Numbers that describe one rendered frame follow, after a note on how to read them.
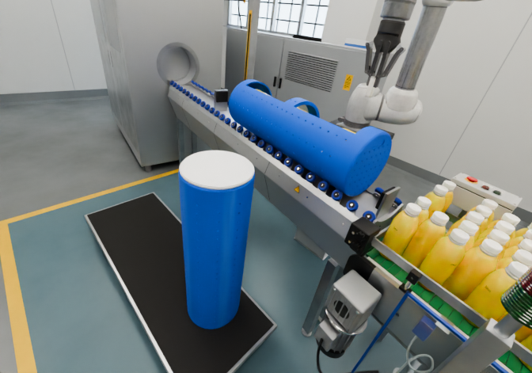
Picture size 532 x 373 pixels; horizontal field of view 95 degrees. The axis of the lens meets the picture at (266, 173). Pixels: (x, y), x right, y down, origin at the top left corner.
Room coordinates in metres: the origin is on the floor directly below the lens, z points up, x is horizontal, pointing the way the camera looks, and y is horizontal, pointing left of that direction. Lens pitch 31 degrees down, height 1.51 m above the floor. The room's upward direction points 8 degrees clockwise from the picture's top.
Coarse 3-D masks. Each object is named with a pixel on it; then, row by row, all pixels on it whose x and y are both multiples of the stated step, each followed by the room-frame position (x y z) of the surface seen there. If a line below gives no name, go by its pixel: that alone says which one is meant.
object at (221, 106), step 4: (216, 92) 1.76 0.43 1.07; (220, 92) 1.76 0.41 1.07; (224, 92) 1.78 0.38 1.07; (216, 96) 1.75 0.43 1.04; (220, 96) 1.76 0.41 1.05; (224, 96) 1.78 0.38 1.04; (216, 100) 1.75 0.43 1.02; (220, 100) 1.76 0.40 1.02; (224, 100) 1.78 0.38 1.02; (216, 104) 1.76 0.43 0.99; (220, 104) 1.78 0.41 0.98; (224, 104) 1.80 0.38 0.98; (216, 108) 1.76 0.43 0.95; (220, 108) 1.78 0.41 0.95; (224, 108) 1.80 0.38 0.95
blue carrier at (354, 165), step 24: (240, 96) 1.37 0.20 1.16; (264, 96) 1.27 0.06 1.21; (240, 120) 1.35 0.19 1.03; (264, 120) 1.16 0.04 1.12; (288, 120) 1.07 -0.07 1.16; (312, 120) 1.00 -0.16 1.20; (288, 144) 1.02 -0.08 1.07; (312, 144) 0.92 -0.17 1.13; (336, 144) 0.86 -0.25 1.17; (360, 144) 0.82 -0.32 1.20; (384, 144) 0.90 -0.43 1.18; (312, 168) 0.92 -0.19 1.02; (336, 168) 0.81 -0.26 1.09; (360, 168) 0.82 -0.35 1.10; (360, 192) 0.88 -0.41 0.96
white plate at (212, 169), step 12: (192, 156) 0.84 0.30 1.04; (204, 156) 0.86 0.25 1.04; (216, 156) 0.87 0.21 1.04; (228, 156) 0.88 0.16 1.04; (240, 156) 0.90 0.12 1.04; (180, 168) 0.74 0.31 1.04; (192, 168) 0.75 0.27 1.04; (204, 168) 0.77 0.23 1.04; (216, 168) 0.78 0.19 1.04; (228, 168) 0.79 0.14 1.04; (240, 168) 0.80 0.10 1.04; (252, 168) 0.82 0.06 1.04; (192, 180) 0.68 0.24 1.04; (204, 180) 0.69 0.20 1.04; (216, 180) 0.70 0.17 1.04; (228, 180) 0.71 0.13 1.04; (240, 180) 0.72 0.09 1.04
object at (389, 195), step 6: (384, 192) 0.76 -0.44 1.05; (390, 192) 0.76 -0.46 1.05; (396, 192) 0.80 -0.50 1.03; (384, 198) 0.75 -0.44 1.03; (390, 198) 0.78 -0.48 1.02; (378, 204) 0.76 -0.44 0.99; (384, 204) 0.76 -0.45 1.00; (390, 204) 0.80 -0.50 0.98; (378, 210) 0.75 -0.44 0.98; (384, 210) 0.77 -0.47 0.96; (378, 216) 0.76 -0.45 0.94
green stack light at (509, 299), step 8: (512, 288) 0.28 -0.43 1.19; (520, 288) 0.27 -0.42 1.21; (504, 296) 0.28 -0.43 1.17; (512, 296) 0.27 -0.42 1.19; (520, 296) 0.26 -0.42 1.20; (528, 296) 0.25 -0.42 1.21; (504, 304) 0.27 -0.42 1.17; (512, 304) 0.26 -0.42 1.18; (520, 304) 0.25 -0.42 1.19; (528, 304) 0.25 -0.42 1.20; (512, 312) 0.25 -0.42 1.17; (520, 312) 0.25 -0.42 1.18; (528, 312) 0.24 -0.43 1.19; (520, 320) 0.24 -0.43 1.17; (528, 320) 0.24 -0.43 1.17
